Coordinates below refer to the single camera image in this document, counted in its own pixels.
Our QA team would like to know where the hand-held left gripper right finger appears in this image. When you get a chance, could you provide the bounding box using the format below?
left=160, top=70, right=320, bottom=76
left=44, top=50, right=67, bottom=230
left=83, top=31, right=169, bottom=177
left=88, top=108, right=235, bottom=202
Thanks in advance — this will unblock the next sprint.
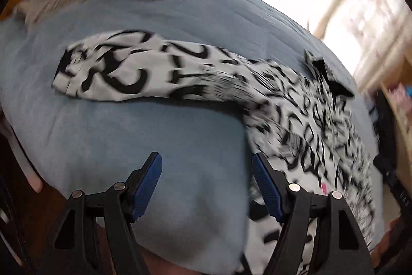
left=252, top=152, right=377, bottom=275

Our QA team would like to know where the black and white printed shirt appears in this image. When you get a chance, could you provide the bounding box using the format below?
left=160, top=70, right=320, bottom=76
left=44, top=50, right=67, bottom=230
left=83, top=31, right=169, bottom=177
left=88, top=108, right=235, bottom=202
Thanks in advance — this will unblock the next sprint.
left=51, top=29, right=377, bottom=275

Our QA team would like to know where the white bed frame rail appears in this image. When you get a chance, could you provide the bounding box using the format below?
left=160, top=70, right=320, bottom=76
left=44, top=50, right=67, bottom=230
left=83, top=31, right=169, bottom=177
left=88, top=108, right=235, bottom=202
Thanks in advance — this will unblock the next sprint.
left=0, top=115, right=44, bottom=193

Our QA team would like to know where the floral cream curtain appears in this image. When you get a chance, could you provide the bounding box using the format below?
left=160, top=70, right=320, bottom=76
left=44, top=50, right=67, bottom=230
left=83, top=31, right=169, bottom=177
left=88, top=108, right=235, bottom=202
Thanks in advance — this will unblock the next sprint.
left=309, top=0, right=411, bottom=92

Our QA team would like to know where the blue fleece bed blanket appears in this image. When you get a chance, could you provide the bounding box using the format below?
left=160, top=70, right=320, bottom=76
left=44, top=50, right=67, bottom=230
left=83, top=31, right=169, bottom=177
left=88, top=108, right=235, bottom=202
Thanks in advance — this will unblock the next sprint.
left=0, top=0, right=385, bottom=272

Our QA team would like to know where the pink drawer organizer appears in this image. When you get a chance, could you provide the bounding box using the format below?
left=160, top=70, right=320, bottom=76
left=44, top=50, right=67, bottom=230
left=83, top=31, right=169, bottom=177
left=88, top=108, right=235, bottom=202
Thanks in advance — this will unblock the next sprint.
left=388, top=83, right=407, bottom=100

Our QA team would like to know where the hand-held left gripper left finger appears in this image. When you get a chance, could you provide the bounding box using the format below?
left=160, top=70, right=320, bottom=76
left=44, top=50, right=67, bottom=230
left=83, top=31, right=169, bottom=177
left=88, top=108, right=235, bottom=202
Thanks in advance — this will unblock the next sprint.
left=35, top=151, right=163, bottom=275

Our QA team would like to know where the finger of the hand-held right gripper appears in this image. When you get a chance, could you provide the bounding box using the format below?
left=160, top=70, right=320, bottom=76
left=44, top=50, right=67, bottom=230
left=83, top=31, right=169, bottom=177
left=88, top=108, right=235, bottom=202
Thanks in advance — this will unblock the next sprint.
left=373, top=153, right=412, bottom=218

